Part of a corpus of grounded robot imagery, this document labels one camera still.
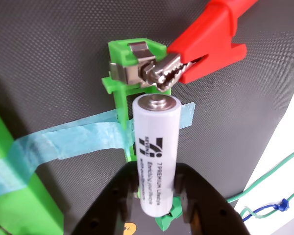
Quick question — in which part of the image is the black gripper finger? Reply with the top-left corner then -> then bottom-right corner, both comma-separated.
172,163 -> 250,235
70,161 -> 140,235

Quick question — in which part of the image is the white AA battery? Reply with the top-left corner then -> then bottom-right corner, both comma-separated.
132,94 -> 182,218

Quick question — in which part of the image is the blue cable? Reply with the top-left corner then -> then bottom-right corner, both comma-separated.
240,198 -> 290,218

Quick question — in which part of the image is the green battery holder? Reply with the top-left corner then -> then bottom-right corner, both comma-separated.
101,38 -> 173,199

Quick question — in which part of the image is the red alligator clip lead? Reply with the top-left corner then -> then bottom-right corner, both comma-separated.
155,0 -> 259,93

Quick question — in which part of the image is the short blue tape strip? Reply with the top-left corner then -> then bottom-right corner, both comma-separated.
38,102 -> 196,161

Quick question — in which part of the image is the green bulb holder board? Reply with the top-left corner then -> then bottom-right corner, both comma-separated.
0,100 -> 64,235

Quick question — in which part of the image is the long blue tape strip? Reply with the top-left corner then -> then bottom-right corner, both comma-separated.
0,109 -> 128,199

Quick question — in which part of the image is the yellow half-round sticker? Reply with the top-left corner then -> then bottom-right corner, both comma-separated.
123,221 -> 137,235

